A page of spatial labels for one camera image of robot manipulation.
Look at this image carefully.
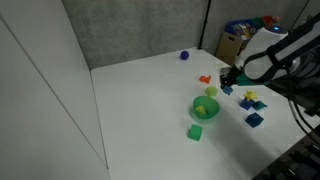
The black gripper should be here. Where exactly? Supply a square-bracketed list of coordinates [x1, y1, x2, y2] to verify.
[219, 65, 247, 89]

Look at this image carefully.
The light blue toy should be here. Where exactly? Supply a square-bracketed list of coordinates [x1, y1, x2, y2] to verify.
[222, 85, 234, 96]

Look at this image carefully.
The lime green cube toy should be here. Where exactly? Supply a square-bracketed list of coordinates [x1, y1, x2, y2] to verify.
[205, 85, 219, 98]

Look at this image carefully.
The orange toy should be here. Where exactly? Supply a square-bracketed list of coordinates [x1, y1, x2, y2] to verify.
[198, 75, 212, 85]

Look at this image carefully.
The yellow star toy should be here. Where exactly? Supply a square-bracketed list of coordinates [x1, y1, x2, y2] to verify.
[243, 89, 259, 102]

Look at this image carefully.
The purple block toy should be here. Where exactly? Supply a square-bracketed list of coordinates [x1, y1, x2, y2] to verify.
[239, 98, 255, 111]

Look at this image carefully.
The green plastic bowl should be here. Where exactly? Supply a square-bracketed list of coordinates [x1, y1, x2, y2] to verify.
[192, 95, 221, 121]

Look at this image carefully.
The yellow toy in bowl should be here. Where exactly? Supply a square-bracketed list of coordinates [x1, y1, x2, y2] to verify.
[195, 105, 208, 116]

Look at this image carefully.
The teal toy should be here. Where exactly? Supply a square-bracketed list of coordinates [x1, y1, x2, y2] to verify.
[251, 100, 268, 112]

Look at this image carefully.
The dark blue cube toy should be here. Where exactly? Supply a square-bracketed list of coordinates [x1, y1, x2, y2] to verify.
[245, 112, 265, 129]

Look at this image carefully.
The colourful toy box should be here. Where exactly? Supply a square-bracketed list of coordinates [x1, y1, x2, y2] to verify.
[224, 15, 282, 43]

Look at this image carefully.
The brown cardboard box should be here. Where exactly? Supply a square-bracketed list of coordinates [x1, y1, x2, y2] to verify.
[215, 31, 244, 68]

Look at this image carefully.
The purple ball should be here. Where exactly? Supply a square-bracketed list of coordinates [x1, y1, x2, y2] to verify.
[179, 50, 190, 61]

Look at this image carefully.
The black tripod pole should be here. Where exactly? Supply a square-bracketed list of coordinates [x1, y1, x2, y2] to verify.
[197, 0, 213, 51]

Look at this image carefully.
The teal green camera mount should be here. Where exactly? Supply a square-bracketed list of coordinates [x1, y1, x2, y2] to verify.
[235, 73, 268, 88]

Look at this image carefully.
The thick black cable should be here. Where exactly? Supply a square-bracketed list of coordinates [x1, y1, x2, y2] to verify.
[286, 71, 320, 144]

